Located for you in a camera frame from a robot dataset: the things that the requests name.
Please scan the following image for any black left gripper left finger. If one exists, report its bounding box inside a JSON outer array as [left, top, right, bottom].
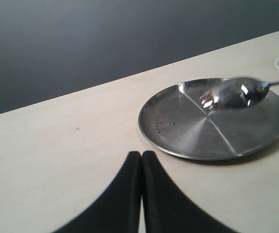
[[56, 151, 141, 233]]

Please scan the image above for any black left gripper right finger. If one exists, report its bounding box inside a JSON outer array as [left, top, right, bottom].
[[142, 151, 235, 233]]

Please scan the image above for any steel spoon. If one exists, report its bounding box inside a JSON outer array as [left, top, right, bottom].
[[200, 77, 279, 110]]

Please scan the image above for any round steel plate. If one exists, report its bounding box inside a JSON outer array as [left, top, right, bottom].
[[138, 78, 279, 161]]

